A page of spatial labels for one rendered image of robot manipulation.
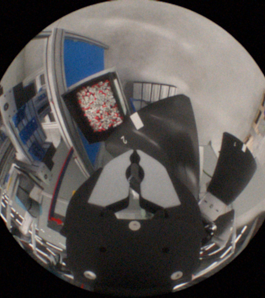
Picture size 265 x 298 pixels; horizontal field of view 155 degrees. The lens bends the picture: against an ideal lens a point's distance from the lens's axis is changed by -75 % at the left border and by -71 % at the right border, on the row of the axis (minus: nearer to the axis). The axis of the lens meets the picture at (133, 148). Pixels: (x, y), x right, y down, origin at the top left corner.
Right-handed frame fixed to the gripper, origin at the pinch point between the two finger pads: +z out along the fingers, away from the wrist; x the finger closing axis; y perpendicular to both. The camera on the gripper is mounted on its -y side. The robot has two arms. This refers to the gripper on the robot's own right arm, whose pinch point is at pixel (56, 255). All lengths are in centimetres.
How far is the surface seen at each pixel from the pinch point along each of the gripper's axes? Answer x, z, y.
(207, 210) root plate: -29, 35, -65
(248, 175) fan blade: -39, 39, -81
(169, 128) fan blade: -46, 48, -49
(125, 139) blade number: -41, 50, -41
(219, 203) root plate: -32, 35, -68
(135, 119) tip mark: -45, 52, -43
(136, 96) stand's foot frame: -21, 140, -44
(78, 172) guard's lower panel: 46, 89, 21
